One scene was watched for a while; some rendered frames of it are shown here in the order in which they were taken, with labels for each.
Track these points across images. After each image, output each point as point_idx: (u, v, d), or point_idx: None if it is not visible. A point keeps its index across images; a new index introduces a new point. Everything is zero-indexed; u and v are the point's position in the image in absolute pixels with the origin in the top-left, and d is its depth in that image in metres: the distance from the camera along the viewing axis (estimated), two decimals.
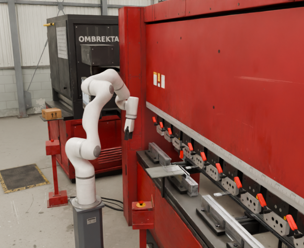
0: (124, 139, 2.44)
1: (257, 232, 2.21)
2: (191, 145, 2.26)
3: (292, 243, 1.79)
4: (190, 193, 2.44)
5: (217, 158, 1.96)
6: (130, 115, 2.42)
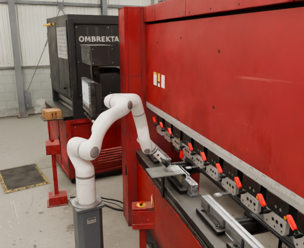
0: None
1: (257, 232, 2.21)
2: (191, 145, 2.26)
3: (292, 243, 1.79)
4: (190, 193, 2.44)
5: (217, 158, 1.96)
6: None
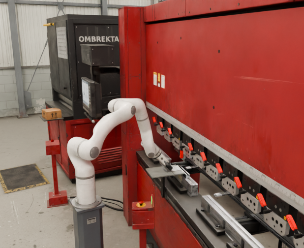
0: None
1: (257, 232, 2.21)
2: (191, 145, 2.26)
3: (292, 243, 1.79)
4: (190, 193, 2.44)
5: (217, 158, 1.96)
6: None
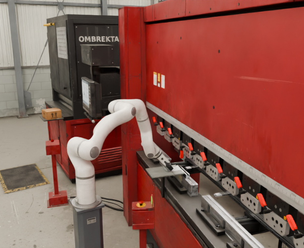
0: None
1: (257, 232, 2.21)
2: (191, 145, 2.26)
3: (292, 243, 1.79)
4: (190, 193, 2.44)
5: (217, 158, 1.96)
6: None
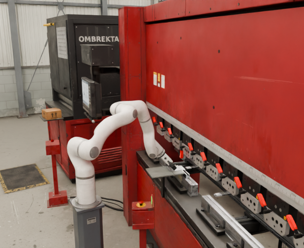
0: None
1: (257, 232, 2.21)
2: (191, 145, 2.26)
3: (292, 243, 1.79)
4: (190, 193, 2.44)
5: (217, 158, 1.96)
6: None
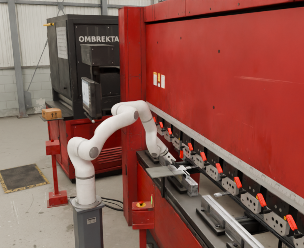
0: None
1: (257, 232, 2.21)
2: (191, 145, 2.26)
3: (292, 243, 1.79)
4: (190, 193, 2.44)
5: (217, 158, 1.96)
6: None
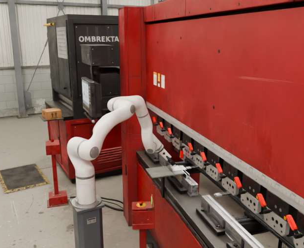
0: None
1: (257, 232, 2.21)
2: (191, 145, 2.26)
3: (292, 243, 1.79)
4: (190, 193, 2.44)
5: (217, 158, 1.96)
6: None
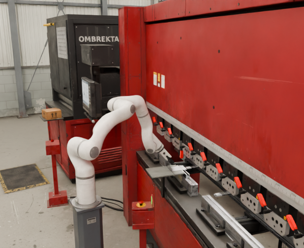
0: (173, 161, 2.61)
1: (257, 232, 2.21)
2: (191, 145, 2.26)
3: (292, 243, 1.79)
4: (190, 193, 2.44)
5: (217, 158, 1.96)
6: None
